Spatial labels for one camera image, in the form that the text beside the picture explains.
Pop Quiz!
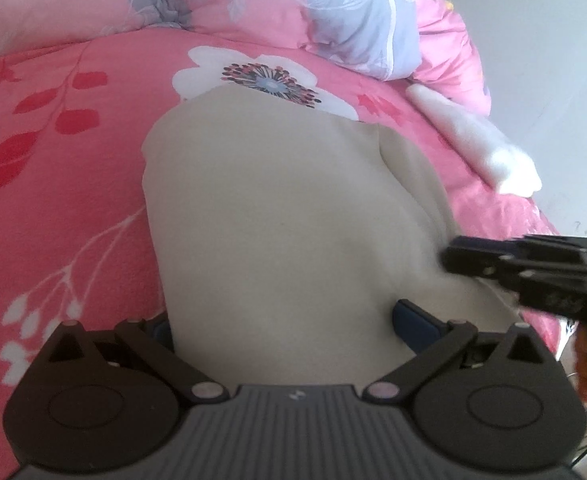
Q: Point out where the white folded garment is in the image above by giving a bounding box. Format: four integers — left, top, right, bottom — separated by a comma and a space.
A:
405, 84, 542, 198

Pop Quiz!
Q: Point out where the pink grey floral duvet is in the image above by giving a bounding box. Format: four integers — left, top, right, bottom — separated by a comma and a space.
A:
0, 0, 491, 115

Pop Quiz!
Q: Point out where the beige zip hoodie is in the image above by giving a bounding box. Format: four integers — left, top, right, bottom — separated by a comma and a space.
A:
143, 84, 518, 388

